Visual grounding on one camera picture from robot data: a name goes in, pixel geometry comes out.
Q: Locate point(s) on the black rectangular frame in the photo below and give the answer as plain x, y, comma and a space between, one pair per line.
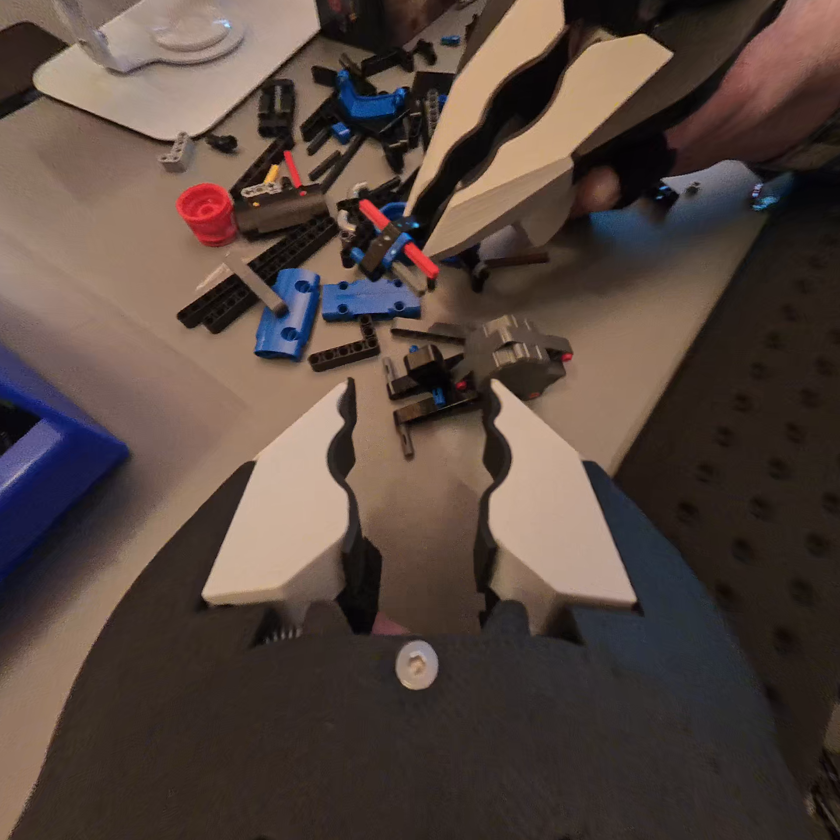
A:
266, 108

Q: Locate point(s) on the small blue curved piece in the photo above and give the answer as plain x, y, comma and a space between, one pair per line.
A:
339, 131

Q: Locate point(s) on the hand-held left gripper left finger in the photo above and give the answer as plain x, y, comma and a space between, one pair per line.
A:
282, 525

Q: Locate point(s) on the person's right forearm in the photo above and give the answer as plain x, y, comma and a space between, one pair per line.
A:
807, 148

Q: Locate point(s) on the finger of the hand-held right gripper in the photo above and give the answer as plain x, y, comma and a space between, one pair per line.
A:
525, 190
485, 72

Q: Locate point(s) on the white cross connector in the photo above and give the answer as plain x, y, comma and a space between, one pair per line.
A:
259, 190

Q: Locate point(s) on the blue labelled storage bin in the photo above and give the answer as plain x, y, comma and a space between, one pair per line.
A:
46, 472

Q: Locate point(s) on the small clear bag scrap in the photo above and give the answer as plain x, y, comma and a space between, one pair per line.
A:
768, 195

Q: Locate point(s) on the grey pull-back motor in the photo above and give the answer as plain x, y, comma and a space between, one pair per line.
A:
518, 354

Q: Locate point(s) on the brown axle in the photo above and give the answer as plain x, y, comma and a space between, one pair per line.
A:
518, 259

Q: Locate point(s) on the black cylinder motor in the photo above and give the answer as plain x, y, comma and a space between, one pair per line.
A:
282, 210

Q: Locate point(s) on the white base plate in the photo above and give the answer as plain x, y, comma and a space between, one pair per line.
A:
184, 85

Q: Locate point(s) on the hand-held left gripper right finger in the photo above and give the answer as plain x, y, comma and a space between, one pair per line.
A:
558, 531

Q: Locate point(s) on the pile of black beam pieces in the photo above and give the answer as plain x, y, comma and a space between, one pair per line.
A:
275, 253

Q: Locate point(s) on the light grey block piece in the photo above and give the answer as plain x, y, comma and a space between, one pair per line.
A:
177, 152

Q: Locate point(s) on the printed toy truck box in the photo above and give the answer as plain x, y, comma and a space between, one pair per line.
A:
367, 19

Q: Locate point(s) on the black angled beam assembly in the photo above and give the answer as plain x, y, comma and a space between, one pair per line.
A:
387, 246

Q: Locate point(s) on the blue curved panel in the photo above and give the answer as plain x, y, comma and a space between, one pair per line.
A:
367, 105

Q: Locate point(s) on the red wheel hub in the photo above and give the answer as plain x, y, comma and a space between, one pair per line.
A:
207, 213

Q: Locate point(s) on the person's right hand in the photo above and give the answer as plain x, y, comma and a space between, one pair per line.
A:
774, 79

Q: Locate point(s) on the silver curved pipe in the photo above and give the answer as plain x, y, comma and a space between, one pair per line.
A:
346, 223
355, 190

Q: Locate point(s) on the blue holed panel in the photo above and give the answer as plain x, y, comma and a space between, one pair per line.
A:
289, 321
367, 300

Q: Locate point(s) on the black blue LEGO assembly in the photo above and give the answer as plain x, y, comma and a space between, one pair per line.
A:
426, 367

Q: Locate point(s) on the blue wheel hub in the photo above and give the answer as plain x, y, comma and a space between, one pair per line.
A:
397, 213

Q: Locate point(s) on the grey desk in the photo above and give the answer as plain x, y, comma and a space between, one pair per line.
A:
623, 315

